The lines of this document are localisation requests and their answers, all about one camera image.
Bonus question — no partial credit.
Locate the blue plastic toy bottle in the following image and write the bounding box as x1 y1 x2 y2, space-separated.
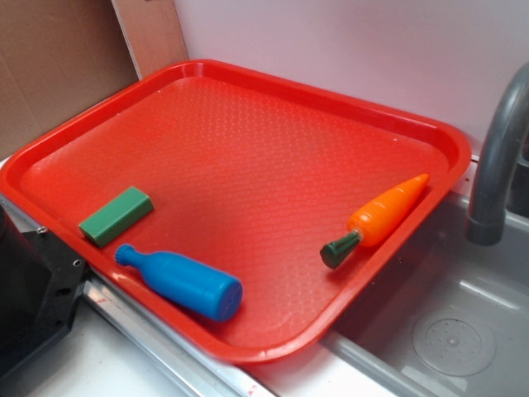
115 244 243 322

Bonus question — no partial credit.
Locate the grey curved faucet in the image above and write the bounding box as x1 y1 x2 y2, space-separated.
465 65 528 246

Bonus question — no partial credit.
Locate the green rectangular block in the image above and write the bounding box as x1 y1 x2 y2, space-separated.
79 187 154 248

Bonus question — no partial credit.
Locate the brown cardboard panel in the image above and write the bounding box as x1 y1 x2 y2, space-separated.
1 1 188 159

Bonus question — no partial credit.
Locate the grey plastic sink basin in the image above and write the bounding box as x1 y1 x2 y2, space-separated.
324 194 528 396

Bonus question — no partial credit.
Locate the orange toy carrot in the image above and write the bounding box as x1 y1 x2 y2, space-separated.
320 174 430 269

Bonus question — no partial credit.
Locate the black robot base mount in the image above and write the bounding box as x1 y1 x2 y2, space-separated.
1 209 87 380

